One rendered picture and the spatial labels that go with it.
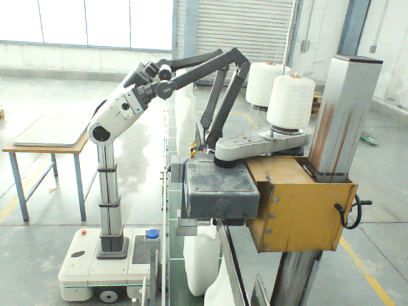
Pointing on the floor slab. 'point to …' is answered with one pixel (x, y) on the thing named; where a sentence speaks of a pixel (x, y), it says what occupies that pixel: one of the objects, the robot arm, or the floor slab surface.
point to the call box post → (152, 276)
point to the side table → (50, 169)
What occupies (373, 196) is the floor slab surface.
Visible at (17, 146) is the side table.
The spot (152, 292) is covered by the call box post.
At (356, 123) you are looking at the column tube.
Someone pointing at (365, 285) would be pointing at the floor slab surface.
